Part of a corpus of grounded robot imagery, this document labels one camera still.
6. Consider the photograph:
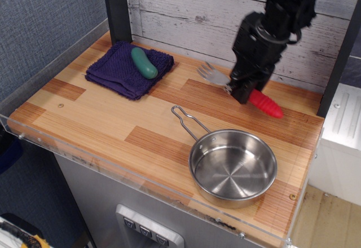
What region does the dark vertical post right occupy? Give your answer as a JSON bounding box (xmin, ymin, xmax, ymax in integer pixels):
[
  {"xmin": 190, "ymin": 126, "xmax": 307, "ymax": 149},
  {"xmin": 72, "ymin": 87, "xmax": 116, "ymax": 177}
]
[{"xmin": 316, "ymin": 0, "xmax": 360, "ymax": 118}]

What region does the silver toy fridge cabinet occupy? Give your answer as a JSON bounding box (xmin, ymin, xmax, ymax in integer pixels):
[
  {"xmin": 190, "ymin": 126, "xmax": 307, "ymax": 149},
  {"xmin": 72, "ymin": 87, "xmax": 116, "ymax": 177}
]
[{"xmin": 56, "ymin": 155, "xmax": 292, "ymax": 247}]

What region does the dark vertical post left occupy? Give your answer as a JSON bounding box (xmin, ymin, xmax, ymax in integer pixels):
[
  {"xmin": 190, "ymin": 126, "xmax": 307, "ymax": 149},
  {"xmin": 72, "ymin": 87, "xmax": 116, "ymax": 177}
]
[{"xmin": 105, "ymin": 0, "xmax": 133, "ymax": 45}]

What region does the small steel saucepan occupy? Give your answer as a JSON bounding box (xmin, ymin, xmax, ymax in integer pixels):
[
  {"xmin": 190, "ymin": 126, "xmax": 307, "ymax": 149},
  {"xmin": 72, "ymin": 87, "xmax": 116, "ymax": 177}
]
[{"xmin": 170, "ymin": 105, "xmax": 279, "ymax": 210}]

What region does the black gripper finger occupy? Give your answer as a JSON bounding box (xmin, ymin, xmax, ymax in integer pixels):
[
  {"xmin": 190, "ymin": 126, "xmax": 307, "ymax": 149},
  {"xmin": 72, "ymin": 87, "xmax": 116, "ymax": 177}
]
[
  {"xmin": 231, "ymin": 80, "xmax": 255, "ymax": 104},
  {"xmin": 252, "ymin": 72, "xmax": 272, "ymax": 91}
]

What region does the white ribbed box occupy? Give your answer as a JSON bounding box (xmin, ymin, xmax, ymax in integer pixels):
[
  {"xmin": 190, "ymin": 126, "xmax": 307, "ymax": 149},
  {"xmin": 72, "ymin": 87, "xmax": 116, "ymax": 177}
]
[{"xmin": 308, "ymin": 83, "xmax": 360, "ymax": 205}]

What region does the green toy pickle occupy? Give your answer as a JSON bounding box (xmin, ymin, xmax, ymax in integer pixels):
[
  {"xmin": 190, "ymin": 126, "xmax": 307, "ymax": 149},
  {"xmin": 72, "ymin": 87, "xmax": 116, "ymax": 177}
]
[{"xmin": 131, "ymin": 47, "xmax": 158, "ymax": 79}]

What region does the purple folded cloth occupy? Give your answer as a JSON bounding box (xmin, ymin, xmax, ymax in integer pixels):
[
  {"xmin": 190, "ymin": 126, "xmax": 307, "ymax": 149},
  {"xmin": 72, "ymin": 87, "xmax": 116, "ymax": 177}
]
[{"xmin": 85, "ymin": 41, "xmax": 174, "ymax": 100}]

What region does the yellow object bottom left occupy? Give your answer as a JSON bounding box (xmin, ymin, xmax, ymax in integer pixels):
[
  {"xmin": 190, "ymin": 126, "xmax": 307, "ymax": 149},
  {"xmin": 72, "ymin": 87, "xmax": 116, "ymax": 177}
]
[{"xmin": 20, "ymin": 235, "xmax": 51, "ymax": 248}]

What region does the dark vertical post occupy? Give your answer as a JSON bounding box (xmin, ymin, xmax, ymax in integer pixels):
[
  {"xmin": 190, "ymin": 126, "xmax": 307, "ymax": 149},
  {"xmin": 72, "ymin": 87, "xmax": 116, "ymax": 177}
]
[
  {"xmin": 105, "ymin": 0, "xmax": 133, "ymax": 45},
  {"xmin": 316, "ymin": 0, "xmax": 360, "ymax": 118}
]

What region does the clear acrylic table guard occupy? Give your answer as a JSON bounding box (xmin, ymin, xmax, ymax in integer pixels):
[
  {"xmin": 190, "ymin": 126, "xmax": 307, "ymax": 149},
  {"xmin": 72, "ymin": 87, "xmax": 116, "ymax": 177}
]
[{"xmin": 4, "ymin": 33, "xmax": 323, "ymax": 247}]

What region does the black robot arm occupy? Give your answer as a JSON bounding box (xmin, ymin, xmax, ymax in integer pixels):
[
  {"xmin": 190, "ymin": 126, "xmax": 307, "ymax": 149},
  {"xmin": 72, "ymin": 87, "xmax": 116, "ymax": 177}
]
[{"xmin": 225, "ymin": 0, "xmax": 316, "ymax": 104}]

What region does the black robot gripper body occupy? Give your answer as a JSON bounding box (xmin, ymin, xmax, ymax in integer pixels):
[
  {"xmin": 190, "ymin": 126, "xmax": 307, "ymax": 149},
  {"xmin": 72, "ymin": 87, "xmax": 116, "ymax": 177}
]
[{"xmin": 224, "ymin": 11, "xmax": 290, "ymax": 95}]

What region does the red handled metal fork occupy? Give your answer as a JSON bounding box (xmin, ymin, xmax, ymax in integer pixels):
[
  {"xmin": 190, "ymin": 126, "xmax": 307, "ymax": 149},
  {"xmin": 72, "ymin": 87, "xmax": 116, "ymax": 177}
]
[{"xmin": 197, "ymin": 62, "xmax": 284, "ymax": 118}]

